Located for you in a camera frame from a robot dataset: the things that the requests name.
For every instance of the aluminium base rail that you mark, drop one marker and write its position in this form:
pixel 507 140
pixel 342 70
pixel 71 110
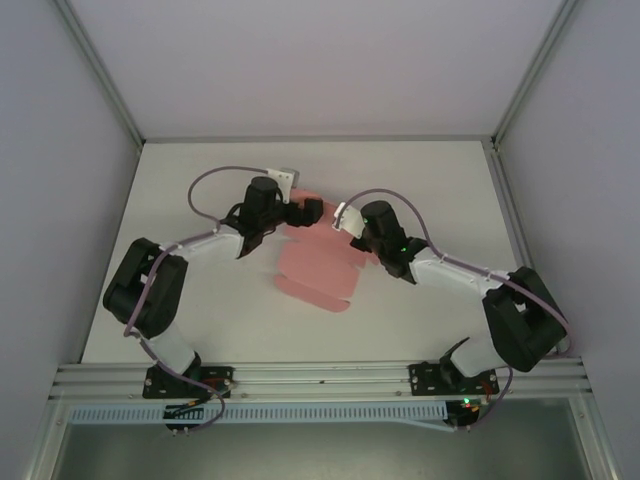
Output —
pixel 320 374

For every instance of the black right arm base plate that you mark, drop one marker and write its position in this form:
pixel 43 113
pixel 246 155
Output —
pixel 425 380

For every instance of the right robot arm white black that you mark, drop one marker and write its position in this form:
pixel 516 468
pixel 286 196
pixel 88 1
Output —
pixel 450 272

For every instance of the aluminium frame post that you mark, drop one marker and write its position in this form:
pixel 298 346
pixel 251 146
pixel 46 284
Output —
pixel 100 70
pixel 535 65

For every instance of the aluminium side rail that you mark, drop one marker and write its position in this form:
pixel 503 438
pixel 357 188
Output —
pixel 507 200

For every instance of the black controller board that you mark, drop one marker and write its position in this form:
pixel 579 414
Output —
pixel 465 412

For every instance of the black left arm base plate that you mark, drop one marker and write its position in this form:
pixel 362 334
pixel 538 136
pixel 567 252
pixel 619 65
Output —
pixel 220 382

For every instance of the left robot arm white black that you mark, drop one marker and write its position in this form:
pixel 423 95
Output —
pixel 167 347

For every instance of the pink paper box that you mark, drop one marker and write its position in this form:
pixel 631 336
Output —
pixel 315 270

